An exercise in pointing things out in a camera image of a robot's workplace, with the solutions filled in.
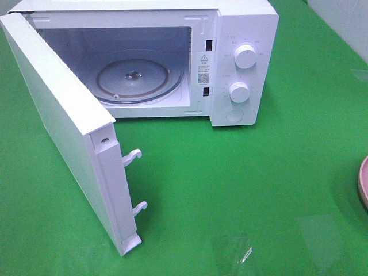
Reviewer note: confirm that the white microwave knob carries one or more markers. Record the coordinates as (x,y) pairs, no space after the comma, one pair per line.
(239,92)
(245,56)

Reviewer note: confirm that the white microwave door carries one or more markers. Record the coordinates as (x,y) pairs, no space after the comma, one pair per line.
(81,128)

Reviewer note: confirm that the pink plate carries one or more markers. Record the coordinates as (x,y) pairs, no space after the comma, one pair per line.
(362,183)

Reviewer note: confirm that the glass microwave turntable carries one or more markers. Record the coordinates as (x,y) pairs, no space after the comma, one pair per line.
(139,75)

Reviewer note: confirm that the white microwave oven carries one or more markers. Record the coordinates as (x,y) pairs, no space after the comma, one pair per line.
(84,33)

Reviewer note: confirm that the clear tape patch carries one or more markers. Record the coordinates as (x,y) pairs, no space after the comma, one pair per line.
(323,240)
(231,249)

